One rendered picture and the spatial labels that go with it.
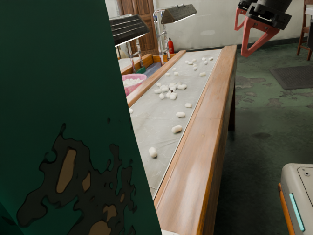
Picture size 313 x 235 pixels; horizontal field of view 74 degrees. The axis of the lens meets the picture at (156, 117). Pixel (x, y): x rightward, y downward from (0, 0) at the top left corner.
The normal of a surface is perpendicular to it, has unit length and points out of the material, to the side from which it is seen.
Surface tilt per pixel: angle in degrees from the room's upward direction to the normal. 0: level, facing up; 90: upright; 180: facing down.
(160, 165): 0
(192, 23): 90
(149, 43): 90
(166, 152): 0
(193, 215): 0
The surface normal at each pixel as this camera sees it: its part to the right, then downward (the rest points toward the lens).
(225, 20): -0.28, 0.48
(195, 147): -0.16, -0.88
